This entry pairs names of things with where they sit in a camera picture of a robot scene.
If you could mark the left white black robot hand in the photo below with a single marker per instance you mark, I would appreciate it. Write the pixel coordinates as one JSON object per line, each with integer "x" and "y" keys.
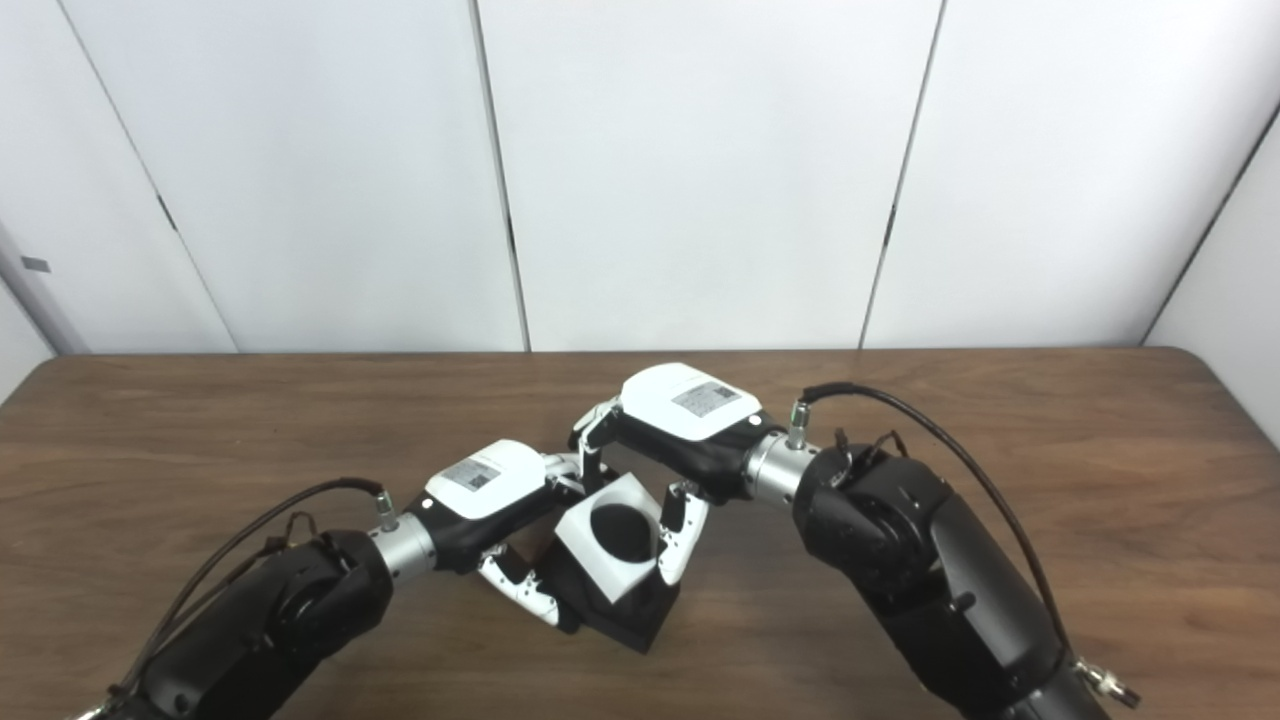
{"x": 490, "y": 485}

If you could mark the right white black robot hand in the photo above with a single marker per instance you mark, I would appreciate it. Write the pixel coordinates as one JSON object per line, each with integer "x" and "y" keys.
{"x": 690, "y": 415}

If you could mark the white square piece with hole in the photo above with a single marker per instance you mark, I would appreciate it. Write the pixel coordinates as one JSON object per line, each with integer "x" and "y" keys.
{"x": 605, "y": 570}

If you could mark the black cylinder peg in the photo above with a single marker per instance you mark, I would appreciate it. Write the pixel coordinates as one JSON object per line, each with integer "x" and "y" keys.
{"x": 625, "y": 630}

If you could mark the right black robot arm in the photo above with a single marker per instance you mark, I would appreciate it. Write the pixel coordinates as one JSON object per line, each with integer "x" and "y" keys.
{"x": 920, "y": 570}

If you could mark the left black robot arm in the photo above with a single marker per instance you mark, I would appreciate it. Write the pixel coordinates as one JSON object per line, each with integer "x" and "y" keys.
{"x": 250, "y": 620}

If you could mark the grey wall corner post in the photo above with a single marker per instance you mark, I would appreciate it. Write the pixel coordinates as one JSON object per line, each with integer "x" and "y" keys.
{"x": 35, "y": 300}

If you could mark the small grey wall tag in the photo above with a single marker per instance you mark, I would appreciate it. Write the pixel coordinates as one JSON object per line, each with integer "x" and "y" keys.
{"x": 35, "y": 264}

